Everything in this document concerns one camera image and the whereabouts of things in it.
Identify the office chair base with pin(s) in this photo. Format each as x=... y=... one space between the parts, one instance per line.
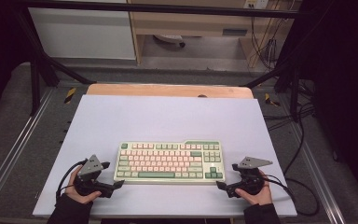
x=171 y=39

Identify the green and cream keyboard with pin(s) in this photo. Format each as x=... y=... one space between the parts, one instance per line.
x=167 y=161

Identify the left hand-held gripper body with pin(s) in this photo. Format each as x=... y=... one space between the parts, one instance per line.
x=90 y=168

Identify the yellow black tape strip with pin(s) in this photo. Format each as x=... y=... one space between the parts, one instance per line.
x=271 y=100
x=70 y=95

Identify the white power socket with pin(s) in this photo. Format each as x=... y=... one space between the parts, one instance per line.
x=256 y=3

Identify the black frame crossbar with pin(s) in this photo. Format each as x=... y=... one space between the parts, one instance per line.
x=167 y=8

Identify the light wooden desk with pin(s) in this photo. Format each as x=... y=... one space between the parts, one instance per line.
x=192 y=23

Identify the person's right hand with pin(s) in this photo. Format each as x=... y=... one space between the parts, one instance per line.
x=262 y=197

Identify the white cabinet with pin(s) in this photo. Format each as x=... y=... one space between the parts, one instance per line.
x=84 y=31

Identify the person's left hand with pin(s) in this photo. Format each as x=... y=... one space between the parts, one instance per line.
x=71 y=191

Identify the black metal stand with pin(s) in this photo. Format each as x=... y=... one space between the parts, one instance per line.
x=293 y=93
x=35 y=77

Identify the aluminium floor rail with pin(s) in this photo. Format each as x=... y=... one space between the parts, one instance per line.
x=18 y=146
x=315 y=174

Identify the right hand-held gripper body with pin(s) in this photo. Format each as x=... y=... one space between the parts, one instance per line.
x=251 y=183

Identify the light wooden table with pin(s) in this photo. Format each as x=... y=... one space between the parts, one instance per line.
x=167 y=90

